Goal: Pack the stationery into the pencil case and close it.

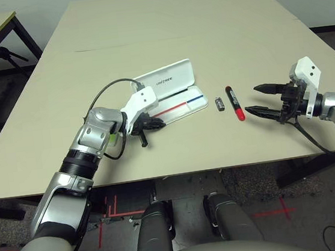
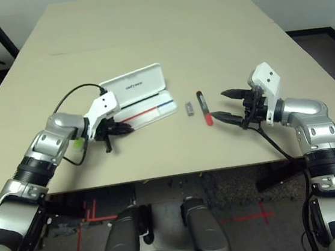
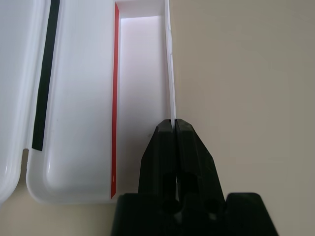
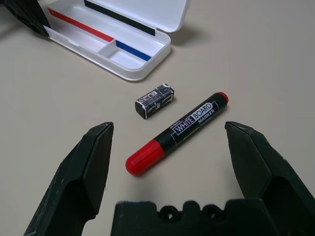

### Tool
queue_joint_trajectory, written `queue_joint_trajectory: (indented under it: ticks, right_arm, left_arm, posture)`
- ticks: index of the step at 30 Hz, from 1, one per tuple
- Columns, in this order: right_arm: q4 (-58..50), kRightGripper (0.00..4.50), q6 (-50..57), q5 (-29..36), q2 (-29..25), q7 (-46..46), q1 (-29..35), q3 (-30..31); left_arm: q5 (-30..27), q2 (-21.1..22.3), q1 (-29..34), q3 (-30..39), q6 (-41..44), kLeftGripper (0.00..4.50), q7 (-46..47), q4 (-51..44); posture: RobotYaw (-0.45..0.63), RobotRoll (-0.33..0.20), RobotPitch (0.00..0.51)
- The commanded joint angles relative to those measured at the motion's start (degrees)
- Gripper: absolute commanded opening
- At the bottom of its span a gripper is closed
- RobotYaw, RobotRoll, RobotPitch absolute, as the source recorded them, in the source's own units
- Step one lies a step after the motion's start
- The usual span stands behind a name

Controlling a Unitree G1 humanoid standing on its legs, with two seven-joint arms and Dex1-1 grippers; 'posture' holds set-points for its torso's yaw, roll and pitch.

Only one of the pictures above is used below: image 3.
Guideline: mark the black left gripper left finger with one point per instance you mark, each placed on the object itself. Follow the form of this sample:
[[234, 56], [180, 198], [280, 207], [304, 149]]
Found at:
[[160, 159]]

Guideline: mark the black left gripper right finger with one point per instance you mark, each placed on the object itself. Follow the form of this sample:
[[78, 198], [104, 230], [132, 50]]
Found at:
[[197, 167]]

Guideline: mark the white plastic pencil case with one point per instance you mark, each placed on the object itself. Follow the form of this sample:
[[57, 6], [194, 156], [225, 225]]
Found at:
[[73, 98]]

